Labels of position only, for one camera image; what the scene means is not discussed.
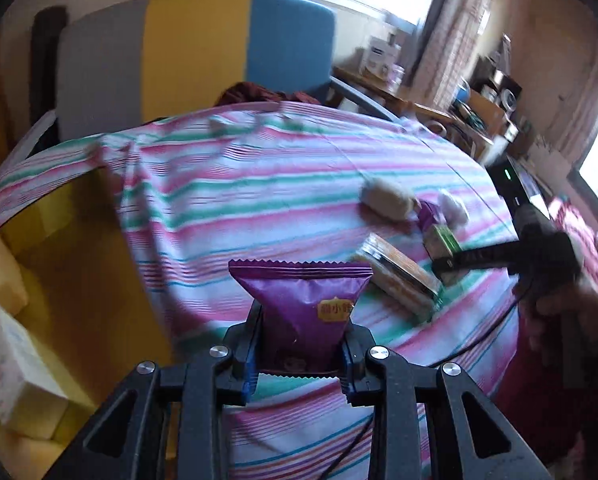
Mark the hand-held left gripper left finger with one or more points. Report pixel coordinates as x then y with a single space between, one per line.
251 365

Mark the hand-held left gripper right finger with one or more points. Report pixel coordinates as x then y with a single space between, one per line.
348 367

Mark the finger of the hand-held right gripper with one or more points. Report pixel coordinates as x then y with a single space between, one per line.
479 260

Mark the small green box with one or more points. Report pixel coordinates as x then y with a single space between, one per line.
441 240

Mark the white bun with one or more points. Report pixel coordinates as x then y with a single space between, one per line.
454 207

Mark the purple snack packet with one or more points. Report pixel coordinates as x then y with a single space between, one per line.
426 215
304 295

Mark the clear cracker packet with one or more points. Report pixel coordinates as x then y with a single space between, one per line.
399 272

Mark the gold metal tin box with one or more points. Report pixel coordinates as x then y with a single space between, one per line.
79 240

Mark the cream cardboard box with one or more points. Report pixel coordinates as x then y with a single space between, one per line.
9 365

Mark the person's right hand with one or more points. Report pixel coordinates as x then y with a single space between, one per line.
546 310

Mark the pink floral cloth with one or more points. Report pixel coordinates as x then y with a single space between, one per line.
594 240

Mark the cluttered wooden desk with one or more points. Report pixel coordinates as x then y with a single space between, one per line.
429 110

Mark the pink green striped cloth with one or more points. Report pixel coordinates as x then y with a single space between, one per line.
279 185

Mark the white cardboard box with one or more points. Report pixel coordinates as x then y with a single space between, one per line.
379 57

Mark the pink patterned curtain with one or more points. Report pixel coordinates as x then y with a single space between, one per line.
454 35

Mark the dark red cloth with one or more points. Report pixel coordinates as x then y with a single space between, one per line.
259 92

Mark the grey yellow blue chair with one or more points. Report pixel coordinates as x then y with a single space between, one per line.
194 45

